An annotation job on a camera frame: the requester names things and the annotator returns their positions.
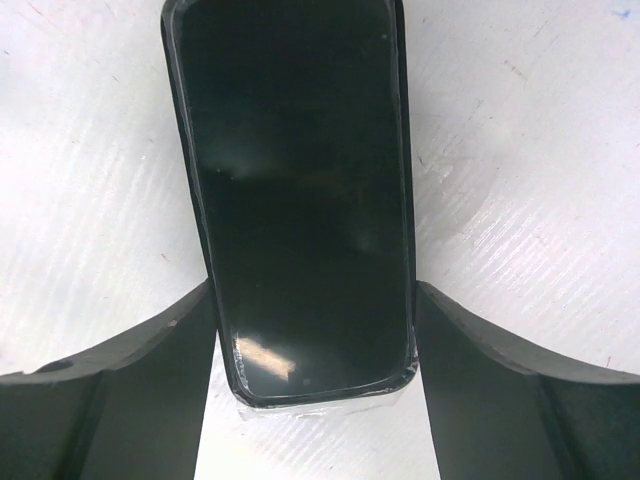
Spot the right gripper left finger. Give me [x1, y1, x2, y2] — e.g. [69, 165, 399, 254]
[1, 283, 216, 479]

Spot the black phone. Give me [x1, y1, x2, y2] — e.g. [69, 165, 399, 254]
[160, 1, 417, 408]

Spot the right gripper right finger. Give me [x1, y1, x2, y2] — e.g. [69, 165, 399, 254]
[415, 282, 639, 479]

